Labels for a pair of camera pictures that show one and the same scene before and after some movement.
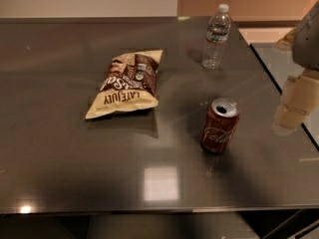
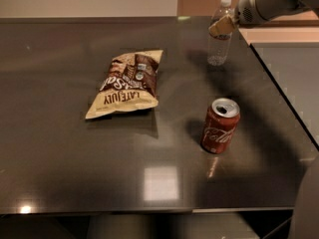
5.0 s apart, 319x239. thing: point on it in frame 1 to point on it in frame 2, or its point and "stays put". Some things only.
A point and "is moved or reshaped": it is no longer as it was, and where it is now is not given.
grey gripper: (307, 45) to (245, 12)
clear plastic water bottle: (218, 32) is moved or reshaped
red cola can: (220, 125) stays put
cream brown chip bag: (130, 84) stays put
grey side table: (282, 67) stays put
